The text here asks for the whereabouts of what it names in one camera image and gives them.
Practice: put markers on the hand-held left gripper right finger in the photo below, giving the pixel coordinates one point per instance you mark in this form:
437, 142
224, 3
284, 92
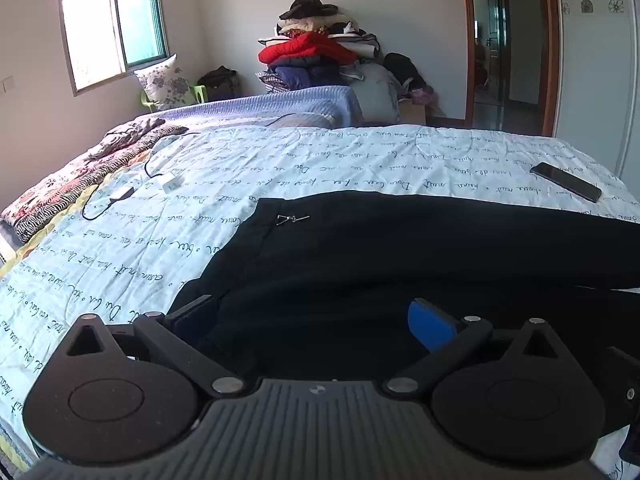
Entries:
430, 327

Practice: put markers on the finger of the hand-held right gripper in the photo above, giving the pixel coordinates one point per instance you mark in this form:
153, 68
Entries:
622, 380

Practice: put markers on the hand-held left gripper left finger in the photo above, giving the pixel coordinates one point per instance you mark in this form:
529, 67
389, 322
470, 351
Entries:
192, 316

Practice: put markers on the black pants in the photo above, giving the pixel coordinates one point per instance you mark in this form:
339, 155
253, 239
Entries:
350, 270

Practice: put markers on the white charger plug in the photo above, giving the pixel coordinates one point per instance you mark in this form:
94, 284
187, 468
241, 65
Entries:
171, 182

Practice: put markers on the white power bank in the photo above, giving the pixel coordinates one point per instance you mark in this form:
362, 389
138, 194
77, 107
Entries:
122, 194

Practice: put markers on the white script-print quilt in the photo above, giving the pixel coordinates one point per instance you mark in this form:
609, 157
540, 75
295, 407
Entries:
360, 160

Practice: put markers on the floral zebra-print blanket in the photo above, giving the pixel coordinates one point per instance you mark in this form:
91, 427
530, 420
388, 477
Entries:
55, 190

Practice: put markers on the dark grey cloth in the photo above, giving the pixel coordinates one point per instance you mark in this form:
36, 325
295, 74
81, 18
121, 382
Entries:
125, 135

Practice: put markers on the black smartphone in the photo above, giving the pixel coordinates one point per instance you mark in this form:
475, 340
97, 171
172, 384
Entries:
566, 182

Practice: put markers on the cardboard box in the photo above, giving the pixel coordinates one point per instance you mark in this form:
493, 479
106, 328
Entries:
412, 112

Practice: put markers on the green plastic chair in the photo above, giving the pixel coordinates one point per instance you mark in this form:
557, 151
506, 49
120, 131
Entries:
200, 91

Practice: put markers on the light blue bedspread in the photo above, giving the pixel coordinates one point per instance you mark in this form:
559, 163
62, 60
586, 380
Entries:
280, 105

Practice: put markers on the purple cloth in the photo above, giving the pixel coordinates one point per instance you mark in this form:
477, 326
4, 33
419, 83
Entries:
422, 96

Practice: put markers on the dark brown bag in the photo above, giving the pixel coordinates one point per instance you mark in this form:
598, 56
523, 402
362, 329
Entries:
220, 84

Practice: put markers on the floral pillow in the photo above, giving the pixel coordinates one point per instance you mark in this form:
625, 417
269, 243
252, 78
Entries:
165, 82

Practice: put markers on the grey garment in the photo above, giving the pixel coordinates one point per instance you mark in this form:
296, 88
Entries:
375, 92

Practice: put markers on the black backpack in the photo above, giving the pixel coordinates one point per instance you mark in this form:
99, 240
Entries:
402, 70

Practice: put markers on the red puffer jacket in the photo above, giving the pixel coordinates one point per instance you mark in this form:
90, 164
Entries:
305, 47

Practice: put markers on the sliding window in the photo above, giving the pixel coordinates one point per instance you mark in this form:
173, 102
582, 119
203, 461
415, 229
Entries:
112, 32

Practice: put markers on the white wardrobe with flower stickers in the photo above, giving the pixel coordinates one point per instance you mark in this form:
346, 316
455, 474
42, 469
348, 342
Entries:
595, 70

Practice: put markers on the pile of folded clothes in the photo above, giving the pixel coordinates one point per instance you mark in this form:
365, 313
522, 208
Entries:
310, 17

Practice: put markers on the wooden door frame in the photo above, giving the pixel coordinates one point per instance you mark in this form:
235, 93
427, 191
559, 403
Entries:
547, 45

